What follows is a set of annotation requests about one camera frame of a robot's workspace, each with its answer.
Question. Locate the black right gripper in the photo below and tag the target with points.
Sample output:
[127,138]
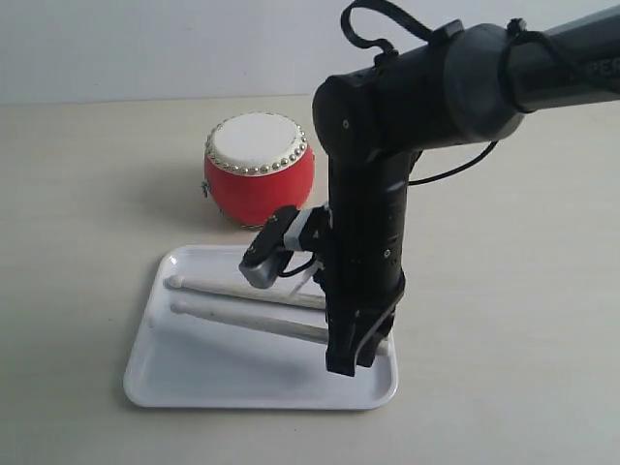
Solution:
[360,247]

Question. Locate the white drumstick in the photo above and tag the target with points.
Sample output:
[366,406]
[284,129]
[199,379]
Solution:
[310,301]
[299,331]

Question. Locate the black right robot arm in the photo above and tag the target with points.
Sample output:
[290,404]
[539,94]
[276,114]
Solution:
[462,86]

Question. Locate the small red drum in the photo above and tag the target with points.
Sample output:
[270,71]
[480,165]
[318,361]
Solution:
[255,163]

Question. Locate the white rectangular plastic tray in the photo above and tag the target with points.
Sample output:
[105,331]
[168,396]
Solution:
[181,361]

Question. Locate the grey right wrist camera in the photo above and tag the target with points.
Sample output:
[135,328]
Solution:
[267,257]

